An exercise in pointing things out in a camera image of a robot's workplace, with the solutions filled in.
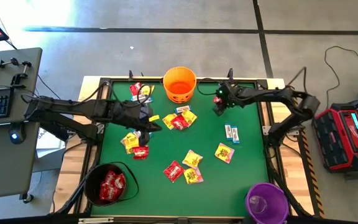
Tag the orange pumpkin face bucket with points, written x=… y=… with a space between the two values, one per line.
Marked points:
x=179 y=90

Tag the red black power station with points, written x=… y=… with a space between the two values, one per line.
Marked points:
x=337 y=140

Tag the purple plastic bucket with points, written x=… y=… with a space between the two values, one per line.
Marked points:
x=272 y=202

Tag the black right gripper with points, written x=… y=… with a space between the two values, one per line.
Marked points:
x=232 y=95

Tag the yellow Sour Patch candy pack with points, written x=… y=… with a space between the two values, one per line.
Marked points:
x=130 y=141
x=149 y=91
x=190 y=116
x=193 y=176
x=224 y=153
x=192 y=159
x=168 y=120

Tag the black plastic bucket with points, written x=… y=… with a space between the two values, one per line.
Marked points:
x=92 y=186

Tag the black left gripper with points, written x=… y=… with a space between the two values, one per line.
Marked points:
x=126 y=113

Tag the red Skittles candy pack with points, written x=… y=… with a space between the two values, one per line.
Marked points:
x=117 y=194
x=106 y=194
x=140 y=152
x=110 y=177
x=179 y=123
x=173 y=171
x=217 y=99
x=134 y=88
x=120 y=182

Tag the black computer mouse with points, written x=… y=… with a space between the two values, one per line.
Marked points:
x=16 y=134

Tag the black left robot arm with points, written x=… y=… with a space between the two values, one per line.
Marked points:
x=73 y=107

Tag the green table mat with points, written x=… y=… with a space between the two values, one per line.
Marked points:
x=210 y=193

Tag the yellow black hazard strip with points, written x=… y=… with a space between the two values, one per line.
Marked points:
x=314 y=186

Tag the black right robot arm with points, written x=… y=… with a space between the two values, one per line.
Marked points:
x=275 y=93

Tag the black desk foot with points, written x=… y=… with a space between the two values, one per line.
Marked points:
x=26 y=198

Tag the Hershey's cookies cream bar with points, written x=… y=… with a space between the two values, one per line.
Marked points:
x=149 y=100
x=150 y=135
x=137 y=134
x=182 y=109
x=235 y=134
x=135 y=98
x=228 y=131

